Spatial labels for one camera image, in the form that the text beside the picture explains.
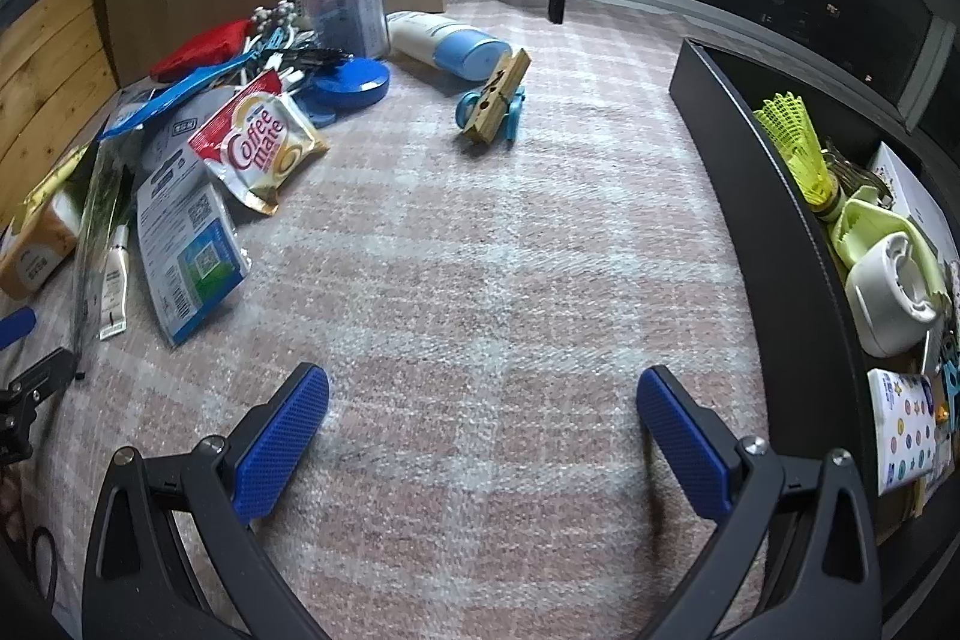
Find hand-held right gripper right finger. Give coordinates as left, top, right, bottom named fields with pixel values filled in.
left=636, top=364, right=882, bottom=640

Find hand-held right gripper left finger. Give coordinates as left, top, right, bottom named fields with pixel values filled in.
left=81, top=362, right=331, bottom=640

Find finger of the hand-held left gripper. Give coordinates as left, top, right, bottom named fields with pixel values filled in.
left=0, top=347, right=80, bottom=465
left=0, top=307, right=38, bottom=352

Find blue toothbrush package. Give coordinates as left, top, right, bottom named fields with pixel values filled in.
left=97, top=56, right=260, bottom=140

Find coffee creamer packet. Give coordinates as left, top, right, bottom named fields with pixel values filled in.
left=187, top=70, right=329, bottom=214

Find black container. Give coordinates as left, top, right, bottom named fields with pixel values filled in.
left=670, top=37, right=960, bottom=547

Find blue plastic clip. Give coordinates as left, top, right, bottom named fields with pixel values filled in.
left=937, top=340, right=960, bottom=401
left=454, top=89, right=526, bottom=142

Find wooden clothespin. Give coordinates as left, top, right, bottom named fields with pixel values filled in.
left=459, top=47, right=531, bottom=145

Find white lotion bottle blue cap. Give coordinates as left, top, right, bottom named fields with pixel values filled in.
left=386, top=10, right=515, bottom=82

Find orange packet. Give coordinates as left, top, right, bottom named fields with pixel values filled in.
left=0, top=190, right=82, bottom=300

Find clear bag white tube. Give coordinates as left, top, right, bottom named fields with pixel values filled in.
left=71, top=141, right=147, bottom=371

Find yellow green packet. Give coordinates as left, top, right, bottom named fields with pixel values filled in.
left=22, top=145, right=91, bottom=214

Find white blue printed packet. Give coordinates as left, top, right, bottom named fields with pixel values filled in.
left=135, top=164, right=252, bottom=345

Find sticker print tissue pack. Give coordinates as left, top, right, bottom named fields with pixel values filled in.
left=868, top=370, right=950, bottom=498

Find grey white flat packet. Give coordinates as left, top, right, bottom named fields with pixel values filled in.
left=139, top=92, right=218, bottom=191

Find white round plastic case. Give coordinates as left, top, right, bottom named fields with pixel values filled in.
left=846, top=233, right=942, bottom=357

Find wooden plank headboard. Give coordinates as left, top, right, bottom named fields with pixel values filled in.
left=0, top=0, right=121, bottom=229

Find pale green plastic clip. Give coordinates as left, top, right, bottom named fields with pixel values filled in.
left=832, top=197, right=953, bottom=311

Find yellow shuttlecock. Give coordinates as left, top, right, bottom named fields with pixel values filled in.
left=754, top=92, right=845, bottom=221

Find silver metal clips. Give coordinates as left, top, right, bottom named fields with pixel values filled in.
left=825, top=139, right=897, bottom=210

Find red fabric pouch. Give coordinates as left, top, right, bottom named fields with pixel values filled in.
left=150, top=19, right=252, bottom=82

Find white cardboard box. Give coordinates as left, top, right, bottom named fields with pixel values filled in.
left=870, top=141, right=953, bottom=236

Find blue round lid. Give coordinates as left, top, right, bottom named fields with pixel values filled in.
left=296, top=56, right=392, bottom=130

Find clear blue plastic box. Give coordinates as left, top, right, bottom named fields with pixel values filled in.
left=309, top=0, right=389, bottom=60

